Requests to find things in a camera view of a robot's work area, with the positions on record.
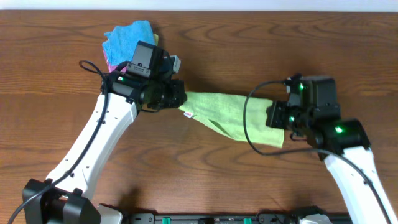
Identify left black cable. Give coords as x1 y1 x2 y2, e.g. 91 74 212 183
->
6 60 131 224

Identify black cable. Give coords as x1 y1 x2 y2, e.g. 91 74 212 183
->
6 60 131 224
243 79 392 224

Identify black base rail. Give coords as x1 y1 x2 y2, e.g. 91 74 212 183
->
99 212 354 224

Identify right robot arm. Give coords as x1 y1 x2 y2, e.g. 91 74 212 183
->
266 101 397 223

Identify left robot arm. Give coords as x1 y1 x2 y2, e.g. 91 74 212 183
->
9 41 187 223

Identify blue folded cloth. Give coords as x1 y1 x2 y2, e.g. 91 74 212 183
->
102 21 157 66

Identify right black cable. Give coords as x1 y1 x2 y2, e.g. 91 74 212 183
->
243 79 392 224

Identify purple folded cloth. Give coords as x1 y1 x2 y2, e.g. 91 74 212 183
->
103 50 128 72

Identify green folded cloth in stack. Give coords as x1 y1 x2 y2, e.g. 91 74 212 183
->
154 34 159 46

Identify light green cloth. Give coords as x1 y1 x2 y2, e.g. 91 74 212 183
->
179 92 284 148

